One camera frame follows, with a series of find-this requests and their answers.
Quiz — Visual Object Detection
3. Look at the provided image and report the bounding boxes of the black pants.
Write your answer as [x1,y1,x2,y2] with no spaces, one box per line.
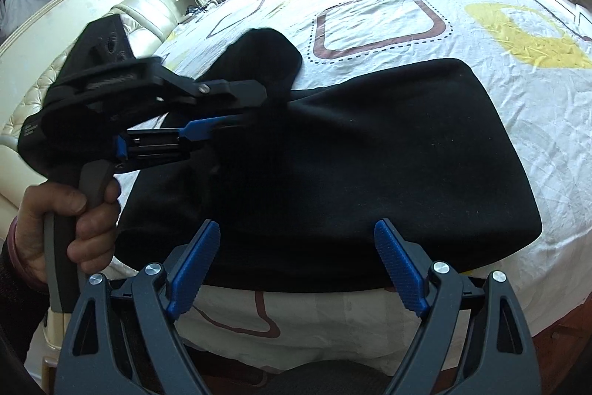
[115,29,542,294]

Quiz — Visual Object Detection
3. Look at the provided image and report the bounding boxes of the left forearm dark sleeve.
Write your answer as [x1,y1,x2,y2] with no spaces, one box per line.
[1,218,49,395]

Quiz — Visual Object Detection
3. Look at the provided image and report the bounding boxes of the person left hand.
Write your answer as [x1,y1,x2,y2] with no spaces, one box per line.
[11,178,120,284]

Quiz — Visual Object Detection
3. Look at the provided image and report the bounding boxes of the cream tufted leather headboard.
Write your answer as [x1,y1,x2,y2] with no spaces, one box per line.
[0,0,179,391]

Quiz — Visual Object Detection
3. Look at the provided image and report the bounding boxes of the patterned white yellow bedsheet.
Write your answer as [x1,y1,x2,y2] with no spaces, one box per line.
[118,0,591,384]

